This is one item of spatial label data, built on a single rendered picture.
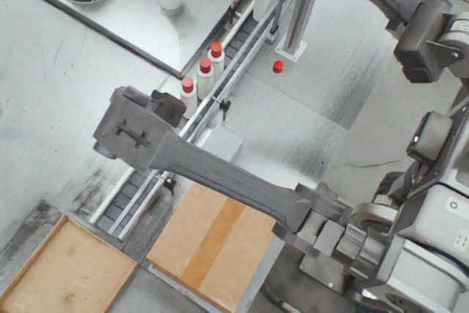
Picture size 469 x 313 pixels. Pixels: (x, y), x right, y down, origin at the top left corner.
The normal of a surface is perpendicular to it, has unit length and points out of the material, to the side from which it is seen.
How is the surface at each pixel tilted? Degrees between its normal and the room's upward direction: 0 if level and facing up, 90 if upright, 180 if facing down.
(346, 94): 0
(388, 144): 0
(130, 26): 0
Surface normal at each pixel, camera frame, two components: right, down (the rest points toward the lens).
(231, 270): 0.04, -0.36
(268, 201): 0.44, 0.28
